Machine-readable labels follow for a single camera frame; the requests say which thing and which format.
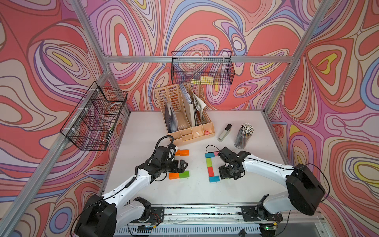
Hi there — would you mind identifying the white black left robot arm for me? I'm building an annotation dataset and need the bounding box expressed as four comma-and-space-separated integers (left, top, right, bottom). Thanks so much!
71, 144, 188, 237

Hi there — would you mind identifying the teal block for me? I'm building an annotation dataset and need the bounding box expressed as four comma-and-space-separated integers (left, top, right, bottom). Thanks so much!
204, 153, 215, 158
209, 176, 220, 183

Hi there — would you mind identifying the grey stapler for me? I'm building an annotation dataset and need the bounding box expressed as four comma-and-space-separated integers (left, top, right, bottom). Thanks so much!
218, 123, 232, 142

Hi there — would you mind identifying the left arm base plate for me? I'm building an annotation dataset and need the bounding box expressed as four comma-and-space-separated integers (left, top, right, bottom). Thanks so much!
138, 206, 165, 224

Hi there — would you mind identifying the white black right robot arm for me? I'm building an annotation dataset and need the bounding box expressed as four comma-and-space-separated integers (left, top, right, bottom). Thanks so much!
218, 147, 326, 220

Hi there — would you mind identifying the beige plastic file organizer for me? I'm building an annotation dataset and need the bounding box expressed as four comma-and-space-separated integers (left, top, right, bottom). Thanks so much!
155, 84, 215, 146

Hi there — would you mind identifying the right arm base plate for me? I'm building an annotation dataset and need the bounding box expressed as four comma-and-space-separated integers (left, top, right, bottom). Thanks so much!
239, 205, 283, 223

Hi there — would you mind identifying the yellow sticky notes pad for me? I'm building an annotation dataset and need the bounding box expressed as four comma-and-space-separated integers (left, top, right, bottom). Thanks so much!
190, 76, 214, 85

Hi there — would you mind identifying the light green block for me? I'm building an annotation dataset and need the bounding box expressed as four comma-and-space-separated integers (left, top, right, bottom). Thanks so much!
206, 158, 212, 167

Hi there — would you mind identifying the black wire basket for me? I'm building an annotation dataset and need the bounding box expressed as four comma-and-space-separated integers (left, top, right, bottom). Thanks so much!
171, 49, 235, 86
60, 82, 127, 151

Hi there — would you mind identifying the black wire basket left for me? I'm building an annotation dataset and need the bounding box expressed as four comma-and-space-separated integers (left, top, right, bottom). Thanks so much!
60, 82, 127, 151

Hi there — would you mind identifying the black wire basket back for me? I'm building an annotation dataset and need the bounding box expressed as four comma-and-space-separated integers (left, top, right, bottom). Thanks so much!
171, 49, 235, 86

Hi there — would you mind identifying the red block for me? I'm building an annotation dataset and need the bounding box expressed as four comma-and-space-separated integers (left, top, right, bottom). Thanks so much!
207, 167, 215, 177

